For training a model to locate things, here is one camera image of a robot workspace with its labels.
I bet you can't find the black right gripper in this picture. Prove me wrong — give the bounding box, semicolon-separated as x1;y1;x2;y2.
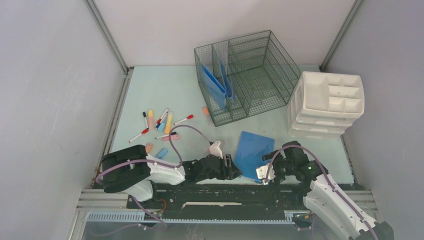
261;149;295;188

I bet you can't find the blue folder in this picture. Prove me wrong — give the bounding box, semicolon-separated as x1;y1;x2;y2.
219;59;235;102
233;131;275;183
200;62;227;110

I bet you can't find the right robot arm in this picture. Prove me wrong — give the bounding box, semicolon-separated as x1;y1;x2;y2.
256;141;395;240

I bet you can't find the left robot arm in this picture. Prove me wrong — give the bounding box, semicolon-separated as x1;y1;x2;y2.
95;144;242;208

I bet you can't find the pink highlighter left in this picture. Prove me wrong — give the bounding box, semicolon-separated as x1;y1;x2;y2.
161;133;181;142

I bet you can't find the white plastic drawer organizer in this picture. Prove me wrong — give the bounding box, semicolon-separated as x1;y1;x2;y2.
287;71;365;139

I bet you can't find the red cap marker right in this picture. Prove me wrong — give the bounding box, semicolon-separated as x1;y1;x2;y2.
174;114;194;126

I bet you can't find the red cap marker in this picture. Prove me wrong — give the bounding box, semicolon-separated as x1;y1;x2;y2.
174;114;194;126
128;128;149;143

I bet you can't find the black marker near pink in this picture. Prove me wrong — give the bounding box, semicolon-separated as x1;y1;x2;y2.
155;131;177;140

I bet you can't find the light blue highlighter lower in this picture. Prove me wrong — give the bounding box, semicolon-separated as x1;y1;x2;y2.
155;147;169;160

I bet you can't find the orange highlighter lower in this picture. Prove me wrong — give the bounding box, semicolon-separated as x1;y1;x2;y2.
145;142;153;154

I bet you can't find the red cap marker lower left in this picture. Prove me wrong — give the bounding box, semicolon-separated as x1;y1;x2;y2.
128;128;149;143

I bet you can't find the orange highlighter with yellow cap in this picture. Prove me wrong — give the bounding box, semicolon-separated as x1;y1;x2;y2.
147;109;155;130

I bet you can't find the black cap whiteboard marker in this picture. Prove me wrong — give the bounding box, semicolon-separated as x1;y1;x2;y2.
142;111;149;129

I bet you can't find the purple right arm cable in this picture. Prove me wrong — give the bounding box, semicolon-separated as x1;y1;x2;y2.
263;145;380;240

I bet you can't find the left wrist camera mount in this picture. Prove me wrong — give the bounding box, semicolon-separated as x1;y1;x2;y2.
209;140;225;159

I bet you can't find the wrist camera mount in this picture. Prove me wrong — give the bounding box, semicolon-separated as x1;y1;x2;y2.
209;140;225;159
256;163;275;185

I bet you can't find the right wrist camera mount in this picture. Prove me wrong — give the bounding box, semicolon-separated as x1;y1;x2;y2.
256;163;275;185

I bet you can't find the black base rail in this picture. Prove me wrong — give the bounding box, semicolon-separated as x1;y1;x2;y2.
141;183;315;222

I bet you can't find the green wire mesh organizer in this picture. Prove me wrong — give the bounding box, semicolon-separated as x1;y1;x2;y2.
194;30;301;127

